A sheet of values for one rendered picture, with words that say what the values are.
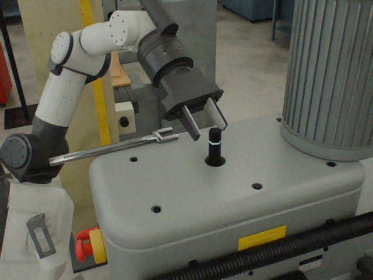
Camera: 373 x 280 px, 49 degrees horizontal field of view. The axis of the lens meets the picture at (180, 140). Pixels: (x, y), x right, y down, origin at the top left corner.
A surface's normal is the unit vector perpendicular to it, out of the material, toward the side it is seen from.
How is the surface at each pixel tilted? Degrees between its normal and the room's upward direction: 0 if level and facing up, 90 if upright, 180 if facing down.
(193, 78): 31
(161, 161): 0
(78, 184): 90
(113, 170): 0
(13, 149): 61
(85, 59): 92
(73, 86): 87
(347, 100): 90
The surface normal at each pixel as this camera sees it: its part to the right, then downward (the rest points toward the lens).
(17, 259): 0.51, -0.09
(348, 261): 0.33, 0.50
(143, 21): 0.43, -0.57
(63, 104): 0.54, 0.40
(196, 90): 0.25, -0.51
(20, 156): -0.40, 0.02
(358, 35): -0.29, 0.52
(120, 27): -0.76, 0.18
